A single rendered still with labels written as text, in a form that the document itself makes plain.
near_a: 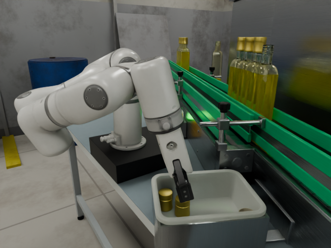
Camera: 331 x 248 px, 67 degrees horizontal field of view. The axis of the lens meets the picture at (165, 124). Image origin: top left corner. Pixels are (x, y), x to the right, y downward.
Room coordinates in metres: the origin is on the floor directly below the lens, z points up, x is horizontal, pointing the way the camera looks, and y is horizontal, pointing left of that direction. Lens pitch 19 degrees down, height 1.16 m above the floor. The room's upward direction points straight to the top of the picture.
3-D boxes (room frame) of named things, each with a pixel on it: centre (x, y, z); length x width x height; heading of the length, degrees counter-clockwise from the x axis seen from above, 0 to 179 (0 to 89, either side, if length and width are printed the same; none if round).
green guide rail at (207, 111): (1.49, -0.05, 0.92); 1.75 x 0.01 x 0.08; 7
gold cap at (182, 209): (0.48, -0.04, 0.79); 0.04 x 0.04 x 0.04
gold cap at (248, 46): (0.82, -0.27, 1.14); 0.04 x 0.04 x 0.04
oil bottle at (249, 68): (0.76, -0.28, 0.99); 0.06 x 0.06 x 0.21; 7
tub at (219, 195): (0.47, -0.08, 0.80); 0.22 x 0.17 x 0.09; 97
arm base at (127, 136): (0.79, 0.14, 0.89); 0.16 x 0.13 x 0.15; 123
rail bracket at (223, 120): (0.59, -0.17, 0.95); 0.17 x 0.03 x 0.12; 97
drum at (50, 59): (2.83, 1.19, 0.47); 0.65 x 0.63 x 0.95; 36
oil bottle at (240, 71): (0.82, -0.27, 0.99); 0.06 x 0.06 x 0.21; 8
